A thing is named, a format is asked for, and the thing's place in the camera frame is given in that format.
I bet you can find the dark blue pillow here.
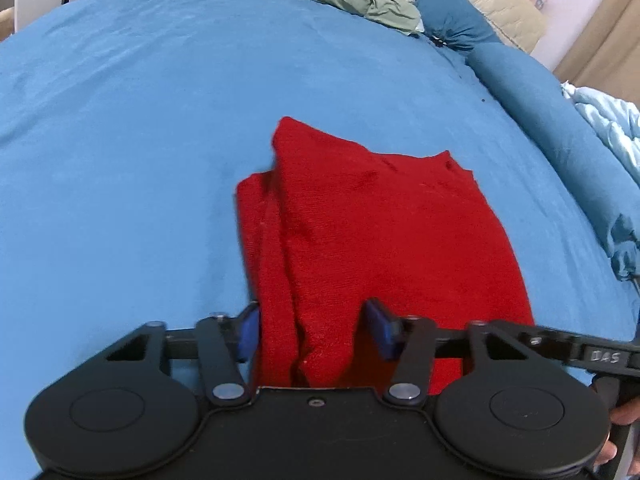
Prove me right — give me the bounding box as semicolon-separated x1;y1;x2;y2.
416;0;507;57

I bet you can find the beige curtain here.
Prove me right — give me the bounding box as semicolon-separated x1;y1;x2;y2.
552;0;640;104

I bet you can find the blue bed sheet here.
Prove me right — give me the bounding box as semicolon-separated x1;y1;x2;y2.
0;0;640;480

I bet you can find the light blue blanket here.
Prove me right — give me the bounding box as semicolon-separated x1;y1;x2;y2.
560;82;640;184

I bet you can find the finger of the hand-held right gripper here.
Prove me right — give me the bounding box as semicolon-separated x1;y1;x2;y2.
504;323;589;367

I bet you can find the blue duvet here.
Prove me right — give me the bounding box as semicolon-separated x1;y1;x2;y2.
467;42;640;282

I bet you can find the red knit sweater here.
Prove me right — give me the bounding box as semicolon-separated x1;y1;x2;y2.
235;116;537;397

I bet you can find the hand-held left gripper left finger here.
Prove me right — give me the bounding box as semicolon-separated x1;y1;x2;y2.
104;301;262;407

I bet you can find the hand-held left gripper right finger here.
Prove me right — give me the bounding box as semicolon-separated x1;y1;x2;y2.
362;297;532;407

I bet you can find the beige quilted headboard cover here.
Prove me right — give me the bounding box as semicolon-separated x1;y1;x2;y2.
320;0;549;56

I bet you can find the person's right hand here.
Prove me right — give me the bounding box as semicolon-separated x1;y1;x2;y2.
595;400;640;467

